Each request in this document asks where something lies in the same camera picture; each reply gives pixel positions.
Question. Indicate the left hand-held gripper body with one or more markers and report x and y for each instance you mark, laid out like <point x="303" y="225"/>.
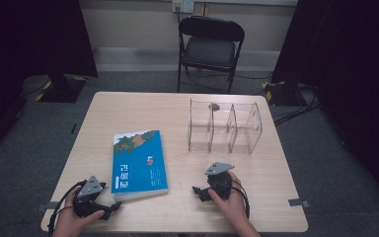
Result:
<point x="90" y="189"/>

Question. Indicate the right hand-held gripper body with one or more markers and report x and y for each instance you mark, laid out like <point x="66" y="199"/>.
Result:
<point x="220" y="182"/>

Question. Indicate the blue book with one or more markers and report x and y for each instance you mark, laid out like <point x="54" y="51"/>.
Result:
<point x="139" y="164"/>

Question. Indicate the clear acrylic book rack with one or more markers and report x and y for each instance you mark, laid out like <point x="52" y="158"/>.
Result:
<point x="225" y="131"/>

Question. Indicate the person's right hand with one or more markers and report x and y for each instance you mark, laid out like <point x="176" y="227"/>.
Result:
<point x="237" y="205"/>

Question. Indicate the person's left hand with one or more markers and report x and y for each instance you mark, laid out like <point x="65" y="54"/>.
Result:
<point x="69" y="223"/>

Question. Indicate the grey tape strip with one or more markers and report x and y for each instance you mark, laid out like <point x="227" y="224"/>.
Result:
<point x="49" y="206"/>
<point x="298" y="202"/>

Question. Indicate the black stand base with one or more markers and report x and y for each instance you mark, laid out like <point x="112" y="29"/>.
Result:
<point x="281" y="94"/>
<point x="62" y="89"/>

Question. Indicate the black folding chair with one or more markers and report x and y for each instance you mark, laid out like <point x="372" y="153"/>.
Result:
<point x="210" y="51"/>

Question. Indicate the dark curtain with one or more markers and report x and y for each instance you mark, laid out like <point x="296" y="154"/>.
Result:
<point x="348" y="65"/>
<point x="29" y="42"/>

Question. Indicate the white wall socket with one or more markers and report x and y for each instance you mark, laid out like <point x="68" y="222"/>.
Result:
<point x="182" y="6"/>

